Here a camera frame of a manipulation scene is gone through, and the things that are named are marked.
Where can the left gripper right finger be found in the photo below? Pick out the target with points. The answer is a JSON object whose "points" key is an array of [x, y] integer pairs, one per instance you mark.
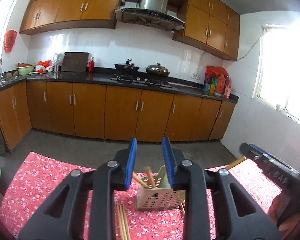
{"points": [[237, 215]]}

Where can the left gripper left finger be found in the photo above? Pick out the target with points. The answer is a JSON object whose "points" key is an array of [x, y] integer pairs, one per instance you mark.
{"points": [[61, 215]]}

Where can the bamboo chopstick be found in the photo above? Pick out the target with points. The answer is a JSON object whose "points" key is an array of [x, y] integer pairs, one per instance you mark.
{"points": [[236, 162], [123, 223], [119, 223]]}

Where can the lower wooden kitchen cabinets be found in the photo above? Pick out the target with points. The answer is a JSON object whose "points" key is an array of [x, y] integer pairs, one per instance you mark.
{"points": [[109, 112]]}

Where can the wooden kitchen cabinets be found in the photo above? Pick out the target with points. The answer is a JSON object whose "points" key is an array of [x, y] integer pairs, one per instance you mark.
{"points": [[209, 25], [109, 112]]}

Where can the upper wooden kitchen cabinets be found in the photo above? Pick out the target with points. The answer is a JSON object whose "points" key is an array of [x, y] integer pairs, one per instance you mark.
{"points": [[209, 25]]}

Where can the person's right hand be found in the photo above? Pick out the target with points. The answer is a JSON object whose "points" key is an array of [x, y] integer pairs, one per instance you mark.
{"points": [[288, 225]]}

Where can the bamboo chopstick beside holder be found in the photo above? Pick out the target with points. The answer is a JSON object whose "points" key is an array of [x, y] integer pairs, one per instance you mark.
{"points": [[119, 223]]}

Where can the perforated grey utensil holder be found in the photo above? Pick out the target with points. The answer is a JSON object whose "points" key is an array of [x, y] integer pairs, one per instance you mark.
{"points": [[163, 197]]}

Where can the brown chopstick in holder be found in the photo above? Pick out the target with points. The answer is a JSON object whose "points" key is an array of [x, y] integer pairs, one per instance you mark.
{"points": [[141, 182], [150, 177]]}

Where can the red floral tablecloth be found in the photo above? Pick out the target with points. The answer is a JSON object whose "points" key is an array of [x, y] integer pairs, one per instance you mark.
{"points": [[150, 214]]}

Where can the black gas stove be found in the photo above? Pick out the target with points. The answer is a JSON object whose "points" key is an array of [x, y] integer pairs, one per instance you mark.
{"points": [[140, 81]]}

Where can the red plastic bag on counter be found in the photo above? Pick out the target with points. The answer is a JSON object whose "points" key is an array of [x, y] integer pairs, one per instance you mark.
{"points": [[217, 82]]}

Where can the black countertop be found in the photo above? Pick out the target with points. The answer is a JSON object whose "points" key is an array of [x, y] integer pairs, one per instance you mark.
{"points": [[178, 86]]}

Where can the black wok with lid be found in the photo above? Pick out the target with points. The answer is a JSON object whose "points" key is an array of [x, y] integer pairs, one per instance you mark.
{"points": [[157, 70]]}

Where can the black wok left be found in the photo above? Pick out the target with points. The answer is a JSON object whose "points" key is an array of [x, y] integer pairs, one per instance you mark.
{"points": [[127, 68]]}

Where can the red bottle on counter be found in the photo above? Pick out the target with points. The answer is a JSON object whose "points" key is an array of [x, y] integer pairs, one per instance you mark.
{"points": [[91, 65]]}

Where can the dark wooden cutting board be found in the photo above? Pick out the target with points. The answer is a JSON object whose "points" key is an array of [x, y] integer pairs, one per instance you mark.
{"points": [[75, 62]]}

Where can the green basin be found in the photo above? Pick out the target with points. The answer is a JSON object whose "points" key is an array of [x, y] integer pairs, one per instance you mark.
{"points": [[24, 68]]}

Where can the steel range hood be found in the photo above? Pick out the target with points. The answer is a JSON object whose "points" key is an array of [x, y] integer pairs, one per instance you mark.
{"points": [[160, 14]]}

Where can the red bag hanging on wall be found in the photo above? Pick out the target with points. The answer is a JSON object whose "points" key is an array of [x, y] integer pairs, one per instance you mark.
{"points": [[9, 40]]}

